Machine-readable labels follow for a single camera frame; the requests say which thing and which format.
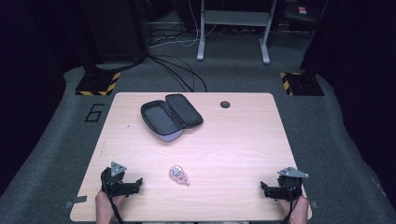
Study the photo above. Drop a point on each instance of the person's left hand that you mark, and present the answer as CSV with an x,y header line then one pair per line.
x,y
104,206

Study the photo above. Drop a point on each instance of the black cabinet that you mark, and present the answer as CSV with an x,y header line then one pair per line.
x,y
115,31

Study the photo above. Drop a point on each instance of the black stand base hazard tape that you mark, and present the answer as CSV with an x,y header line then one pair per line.
x,y
98,84
303,84

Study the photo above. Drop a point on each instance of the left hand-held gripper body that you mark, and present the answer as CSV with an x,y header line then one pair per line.
x,y
113,182

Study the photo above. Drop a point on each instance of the small clear object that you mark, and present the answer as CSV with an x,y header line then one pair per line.
x,y
178,174

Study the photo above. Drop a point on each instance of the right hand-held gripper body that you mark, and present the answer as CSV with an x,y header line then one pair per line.
x,y
289,186

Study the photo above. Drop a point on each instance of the grey table edge clamp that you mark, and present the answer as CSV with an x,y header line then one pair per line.
x,y
75,201
313,204

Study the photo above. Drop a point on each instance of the black zip case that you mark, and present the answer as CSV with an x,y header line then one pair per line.
x,y
169,116

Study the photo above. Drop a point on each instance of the white metal desk frame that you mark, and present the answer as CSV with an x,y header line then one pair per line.
x,y
236,18

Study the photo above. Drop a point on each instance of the black box with red label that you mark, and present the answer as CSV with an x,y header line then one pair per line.
x,y
303,11

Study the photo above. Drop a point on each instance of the person's right hand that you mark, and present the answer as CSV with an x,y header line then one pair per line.
x,y
299,210

